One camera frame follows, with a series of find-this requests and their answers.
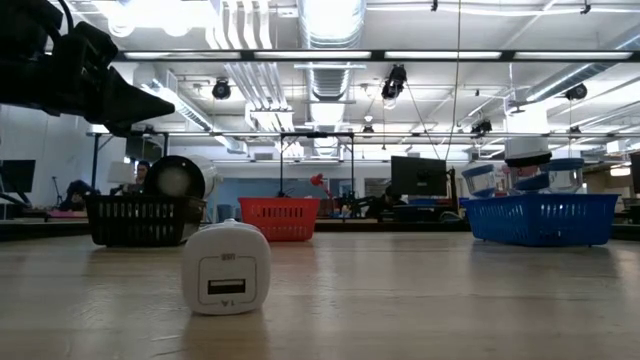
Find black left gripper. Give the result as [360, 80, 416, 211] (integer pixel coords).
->
[0, 20, 176, 138]

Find white black USB charger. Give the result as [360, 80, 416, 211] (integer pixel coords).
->
[181, 218, 274, 316]

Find black capped hourglass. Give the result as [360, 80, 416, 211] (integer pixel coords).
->
[503, 151, 554, 195]

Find person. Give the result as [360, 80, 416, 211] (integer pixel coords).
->
[58, 178, 101, 212]
[122, 159, 152, 196]

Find white cylindrical lamp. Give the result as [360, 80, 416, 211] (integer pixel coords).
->
[143, 154, 221, 199]

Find black ceiling spotlight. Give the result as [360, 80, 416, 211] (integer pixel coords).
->
[380, 64, 409, 101]
[469, 117, 494, 136]
[564, 82, 589, 101]
[211, 78, 233, 101]

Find black plastic basket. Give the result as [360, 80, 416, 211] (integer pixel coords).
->
[83, 193, 207, 249]

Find black computer monitor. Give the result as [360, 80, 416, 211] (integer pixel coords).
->
[390, 155, 449, 197]
[0, 159, 37, 194]

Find red plastic basket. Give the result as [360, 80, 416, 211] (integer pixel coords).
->
[237, 196, 322, 243]

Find red and green ornament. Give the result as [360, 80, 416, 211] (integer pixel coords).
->
[308, 172, 332, 197]

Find blue plastic basket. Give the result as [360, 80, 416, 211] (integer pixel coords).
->
[462, 192, 620, 248]

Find black background rig frame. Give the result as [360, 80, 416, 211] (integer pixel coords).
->
[88, 130, 356, 201]

